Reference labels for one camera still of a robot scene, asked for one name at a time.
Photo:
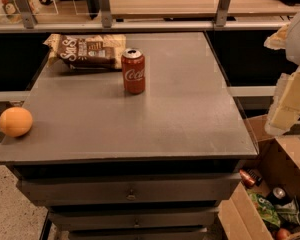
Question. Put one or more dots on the brown can in box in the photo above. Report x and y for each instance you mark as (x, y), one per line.
(247, 179)

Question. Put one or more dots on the brass drawer knob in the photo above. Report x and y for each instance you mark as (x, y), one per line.
(136, 224)
(131, 196)

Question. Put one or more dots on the green snack bag in box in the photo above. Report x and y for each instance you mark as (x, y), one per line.
(265, 210)

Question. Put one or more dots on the orange fruit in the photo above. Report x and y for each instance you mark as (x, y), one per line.
(15, 121)

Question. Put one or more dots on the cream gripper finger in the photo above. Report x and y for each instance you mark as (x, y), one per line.
(284, 112)
(277, 40)

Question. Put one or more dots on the red coke can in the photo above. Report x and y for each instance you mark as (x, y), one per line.
(133, 70)

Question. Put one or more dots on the wooden shelf with rail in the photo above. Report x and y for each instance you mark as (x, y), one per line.
(74, 15)

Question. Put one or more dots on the brass top drawer knob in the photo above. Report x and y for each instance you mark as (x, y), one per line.
(131, 196)

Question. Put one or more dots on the brown chip bag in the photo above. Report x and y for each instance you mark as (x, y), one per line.
(87, 51)

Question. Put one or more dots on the red apple in box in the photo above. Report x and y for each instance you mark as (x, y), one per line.
(282, 234)

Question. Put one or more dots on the cardboard box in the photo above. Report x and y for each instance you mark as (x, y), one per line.
(278, 164)

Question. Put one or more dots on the dark can in box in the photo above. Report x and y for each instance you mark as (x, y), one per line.
(278, 196)

